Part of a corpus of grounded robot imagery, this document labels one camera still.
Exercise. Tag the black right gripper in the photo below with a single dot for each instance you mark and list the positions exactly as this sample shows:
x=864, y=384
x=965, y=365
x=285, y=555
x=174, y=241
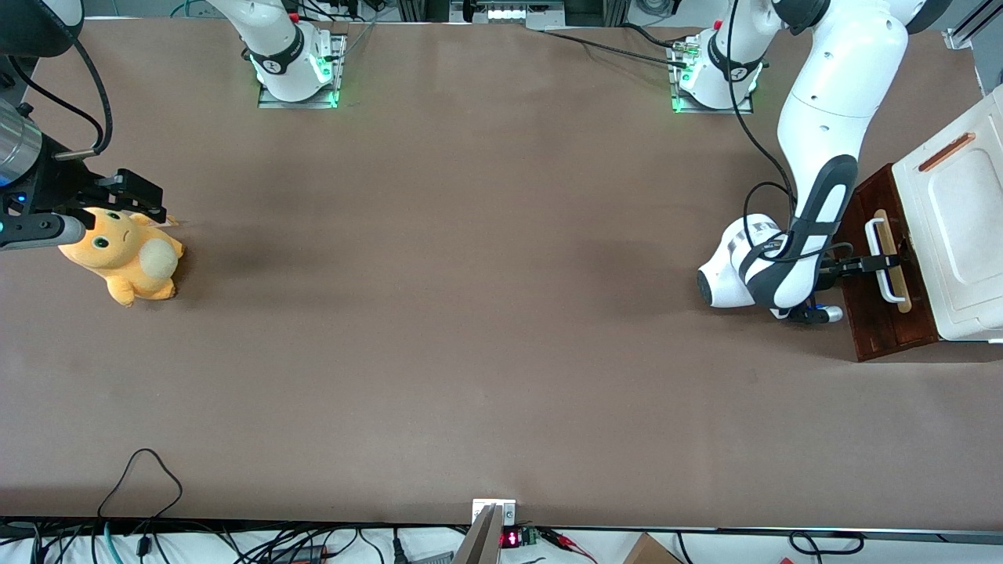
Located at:
x=56, y=182

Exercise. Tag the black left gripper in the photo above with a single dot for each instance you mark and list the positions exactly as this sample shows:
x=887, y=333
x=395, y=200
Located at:
x=845, y=269

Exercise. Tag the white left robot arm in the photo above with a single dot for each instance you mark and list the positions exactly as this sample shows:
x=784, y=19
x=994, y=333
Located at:
x=838, y=78

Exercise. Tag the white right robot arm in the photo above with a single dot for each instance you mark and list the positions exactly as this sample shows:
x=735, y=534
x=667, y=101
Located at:
x=274, y=39

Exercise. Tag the dark brown wooden drawer cabinet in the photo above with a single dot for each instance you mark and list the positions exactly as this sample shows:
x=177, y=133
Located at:
x=878, y=348

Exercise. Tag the orange plush toy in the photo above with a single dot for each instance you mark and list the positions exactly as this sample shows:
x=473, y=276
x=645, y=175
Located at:
x=133, y=266

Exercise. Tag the white plastic box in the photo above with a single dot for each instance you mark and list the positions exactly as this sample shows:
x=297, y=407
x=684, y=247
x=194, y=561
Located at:
x=964, y=219

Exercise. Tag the brown cardboard box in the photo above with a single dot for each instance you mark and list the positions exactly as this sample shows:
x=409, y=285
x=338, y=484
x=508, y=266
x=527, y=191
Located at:
x=650, y=552

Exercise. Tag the black power adapter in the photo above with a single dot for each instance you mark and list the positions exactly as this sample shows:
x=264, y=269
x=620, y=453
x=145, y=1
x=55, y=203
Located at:
x=302, y=554

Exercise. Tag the red clip leads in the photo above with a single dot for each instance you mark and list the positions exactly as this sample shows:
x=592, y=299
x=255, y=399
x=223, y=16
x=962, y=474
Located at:
x=560, y=539

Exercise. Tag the device with white lights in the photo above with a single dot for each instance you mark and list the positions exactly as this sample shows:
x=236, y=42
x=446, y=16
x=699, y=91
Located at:
x=509, y=14

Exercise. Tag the red LED display module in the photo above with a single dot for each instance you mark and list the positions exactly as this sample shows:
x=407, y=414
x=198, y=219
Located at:
x=511, y=538

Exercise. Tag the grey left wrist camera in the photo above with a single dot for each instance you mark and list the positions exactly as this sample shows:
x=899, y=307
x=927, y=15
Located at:
x=819, y=315

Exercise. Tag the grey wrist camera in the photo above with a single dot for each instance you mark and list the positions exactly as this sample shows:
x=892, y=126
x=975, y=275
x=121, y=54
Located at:
x=39, y=231
x=819, y=315

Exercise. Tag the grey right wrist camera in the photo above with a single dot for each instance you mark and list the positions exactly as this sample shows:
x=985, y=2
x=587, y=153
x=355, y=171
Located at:
x=39, y=231

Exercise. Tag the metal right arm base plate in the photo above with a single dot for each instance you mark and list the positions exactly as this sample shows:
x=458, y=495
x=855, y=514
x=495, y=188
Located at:
x=298, y=104

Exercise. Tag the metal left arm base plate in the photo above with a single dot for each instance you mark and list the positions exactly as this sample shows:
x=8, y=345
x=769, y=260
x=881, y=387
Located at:
x=717, y=111

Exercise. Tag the aluminium frame profile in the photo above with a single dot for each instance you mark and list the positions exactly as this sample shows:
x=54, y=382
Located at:
x=968, y=31

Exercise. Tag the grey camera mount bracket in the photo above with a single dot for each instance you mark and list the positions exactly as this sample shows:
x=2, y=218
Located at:
x=486, y=540

